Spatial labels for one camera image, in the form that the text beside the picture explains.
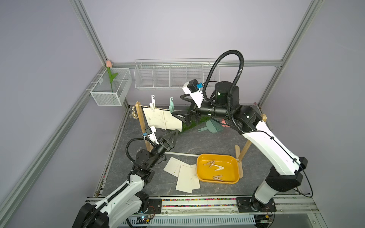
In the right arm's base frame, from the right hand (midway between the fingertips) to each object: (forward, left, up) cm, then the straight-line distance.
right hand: (177, 104), depth 54 cm
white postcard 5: (-14, -3, -48) cm, 50 cm away
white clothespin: (-8, -23, -46) cm, 53 cm away
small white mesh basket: (+26, +46, -15) cm, 55 cm away
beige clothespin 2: (-14, -21, -47) cm, 54 cm away
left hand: (-1, +1, -19) cm, 19 cm away
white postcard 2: (+1, +4, -13) cm, 14 cm away
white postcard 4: (-16, -7, -48) cm, 51 cm away
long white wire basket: (+52, +6, -20) cm, 56 cm away
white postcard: (+3, +11, -12) cm, 17 cm away
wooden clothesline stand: (-2, -36, -41) cm, 55 cm away
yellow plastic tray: (-11, -29, -48) cm, 57 cm away
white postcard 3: (-7, +5, -48) cm, 49 cm away
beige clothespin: (-6, -18, -47) cm, 50 cm away
